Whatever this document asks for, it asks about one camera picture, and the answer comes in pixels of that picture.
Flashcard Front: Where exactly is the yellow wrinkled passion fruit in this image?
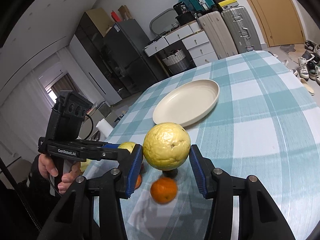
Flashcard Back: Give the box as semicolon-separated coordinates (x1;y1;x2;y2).
143;122;191;171

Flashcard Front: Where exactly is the green yellow passion fruit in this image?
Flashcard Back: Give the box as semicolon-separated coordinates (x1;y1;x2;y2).
118;141;136;153

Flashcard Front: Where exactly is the dark purple plum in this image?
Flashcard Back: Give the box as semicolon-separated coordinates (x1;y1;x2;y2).
162;168;178;179

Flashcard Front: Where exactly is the silver aluminium suitcase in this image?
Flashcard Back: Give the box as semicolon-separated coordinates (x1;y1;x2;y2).
221;6;262;54

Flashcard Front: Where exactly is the person's left hand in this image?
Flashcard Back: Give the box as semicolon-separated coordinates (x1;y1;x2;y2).
38;154;81;194

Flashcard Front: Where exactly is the white drawer desk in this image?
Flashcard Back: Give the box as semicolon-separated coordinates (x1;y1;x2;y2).
144;21;218;75

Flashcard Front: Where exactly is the woven laundry basket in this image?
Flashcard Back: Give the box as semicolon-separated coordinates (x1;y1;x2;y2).
163;49;190;75

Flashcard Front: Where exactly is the beige hard suitcase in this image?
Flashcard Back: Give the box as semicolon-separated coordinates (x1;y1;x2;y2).
198;11;238;59

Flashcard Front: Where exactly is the white paper roll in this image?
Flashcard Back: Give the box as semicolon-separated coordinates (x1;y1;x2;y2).
96;119;113;138

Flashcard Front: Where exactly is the wooden door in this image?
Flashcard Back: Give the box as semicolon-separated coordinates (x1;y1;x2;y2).
247;0;305;47

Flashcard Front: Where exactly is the black refrigerator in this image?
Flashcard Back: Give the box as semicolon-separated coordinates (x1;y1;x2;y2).
103;20;168;92

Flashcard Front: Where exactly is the dark tall cabinet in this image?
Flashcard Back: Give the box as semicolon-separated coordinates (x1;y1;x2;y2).
75;8;131;99

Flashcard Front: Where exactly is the orange tangerine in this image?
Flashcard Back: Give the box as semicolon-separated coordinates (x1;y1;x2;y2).
135;174;142;189
150;177;178;204

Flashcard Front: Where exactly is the cream round plate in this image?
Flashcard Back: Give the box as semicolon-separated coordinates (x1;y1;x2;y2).
152;79;220;127

